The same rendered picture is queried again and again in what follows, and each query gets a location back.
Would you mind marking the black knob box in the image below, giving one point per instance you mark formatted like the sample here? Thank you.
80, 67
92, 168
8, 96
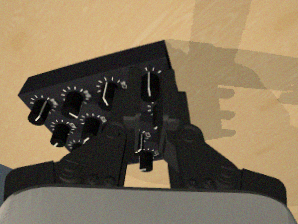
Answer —
66, 99

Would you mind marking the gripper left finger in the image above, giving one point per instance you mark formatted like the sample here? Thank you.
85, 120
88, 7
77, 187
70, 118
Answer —
100, 161

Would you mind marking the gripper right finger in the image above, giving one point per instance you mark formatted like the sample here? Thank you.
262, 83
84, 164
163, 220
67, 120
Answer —
183, 147

